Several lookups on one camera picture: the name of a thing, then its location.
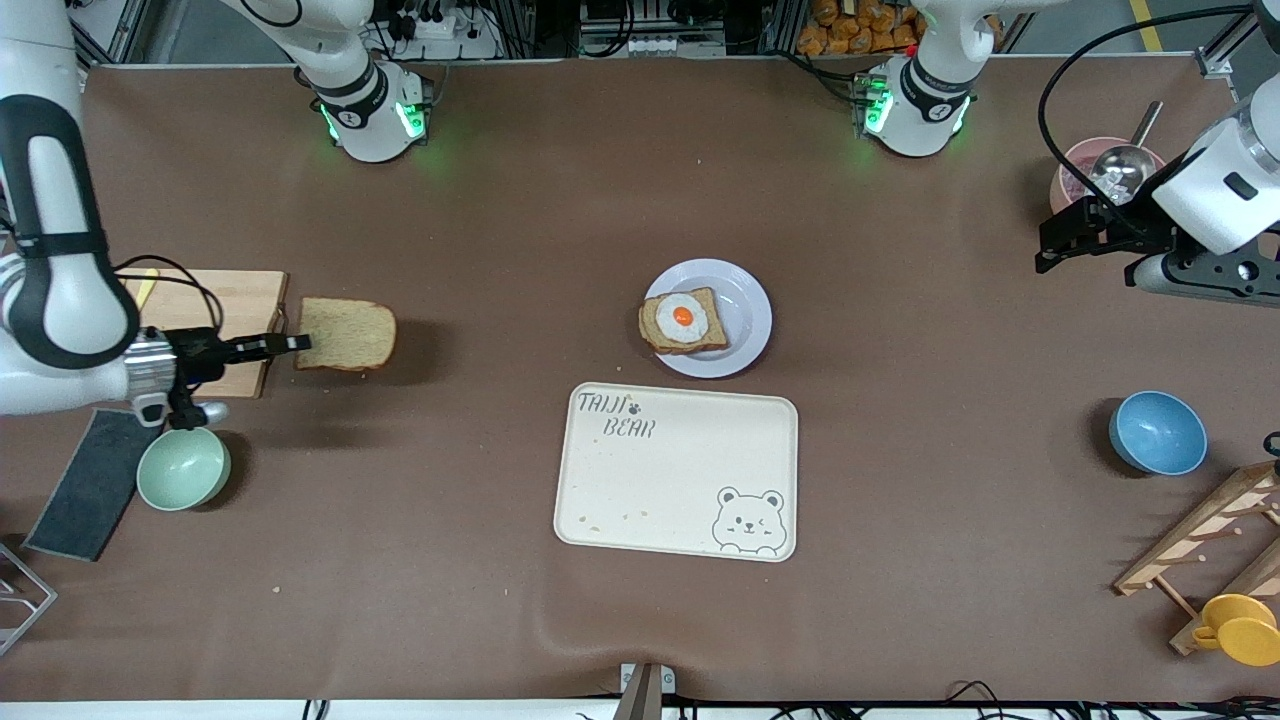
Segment cream bear print tray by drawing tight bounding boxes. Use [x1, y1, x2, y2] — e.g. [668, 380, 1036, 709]
[553, 382, 799, 563]

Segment white power strip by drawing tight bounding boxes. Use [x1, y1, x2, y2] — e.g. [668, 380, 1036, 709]
[393, 8, 501, 61]

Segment wooden cutting board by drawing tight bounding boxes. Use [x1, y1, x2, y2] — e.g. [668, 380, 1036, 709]
[120, 268, 291, 399]

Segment plain brown bread slice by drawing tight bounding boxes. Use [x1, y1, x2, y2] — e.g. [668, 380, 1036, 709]
[294, 297, 398, 374]

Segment metal scoop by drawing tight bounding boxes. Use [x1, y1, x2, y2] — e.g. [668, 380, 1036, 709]
[1090, 100, 1165, 203]

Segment wooden dish rack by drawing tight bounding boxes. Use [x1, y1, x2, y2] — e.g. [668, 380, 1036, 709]
[1113, 460, 1280, 657]

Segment grey metal bracket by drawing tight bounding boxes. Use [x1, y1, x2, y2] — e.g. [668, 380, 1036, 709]
[615, 662, 678, 720]

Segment dark grey cloth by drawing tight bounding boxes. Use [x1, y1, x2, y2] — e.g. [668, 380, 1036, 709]
[22, 407, 166, 563]

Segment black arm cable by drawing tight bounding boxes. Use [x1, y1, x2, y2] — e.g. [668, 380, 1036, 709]
[1037, 5, 1263, 213]
[113, 255, 227, 336]

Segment yellow cup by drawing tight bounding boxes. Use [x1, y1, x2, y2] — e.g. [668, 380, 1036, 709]
[1192, 594, 1280, 667]

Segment silver wire rack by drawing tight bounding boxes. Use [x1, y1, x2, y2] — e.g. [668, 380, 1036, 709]
[0, 540, 58, 658]

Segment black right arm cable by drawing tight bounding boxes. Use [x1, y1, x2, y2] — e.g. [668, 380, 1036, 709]
[113, 255, 227, 336]

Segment blue bowl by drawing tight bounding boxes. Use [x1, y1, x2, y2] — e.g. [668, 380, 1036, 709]
[1108, 390, 1208, 476]

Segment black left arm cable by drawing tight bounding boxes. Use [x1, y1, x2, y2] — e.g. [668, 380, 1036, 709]
[1037, 5, 1263, 213]

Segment mint green bowl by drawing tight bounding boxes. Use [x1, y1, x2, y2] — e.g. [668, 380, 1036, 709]
[136, 426, 232, 512]

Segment pink bowl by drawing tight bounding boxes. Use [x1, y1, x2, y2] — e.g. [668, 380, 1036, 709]
[1049, 137, 1167, 217]

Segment orange snack packets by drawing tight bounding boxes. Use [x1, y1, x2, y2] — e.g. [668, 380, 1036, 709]
[797, 0, 926, 57]

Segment white round plate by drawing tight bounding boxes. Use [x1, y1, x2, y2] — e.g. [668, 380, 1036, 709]
[643, 259, 773, 379]

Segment fried egg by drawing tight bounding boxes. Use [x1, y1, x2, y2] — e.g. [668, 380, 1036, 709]
[656, 293, 712, 346]

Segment brown table cover mat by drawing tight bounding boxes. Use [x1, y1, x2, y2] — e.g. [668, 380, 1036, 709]
[0, 55, 1280, 703]

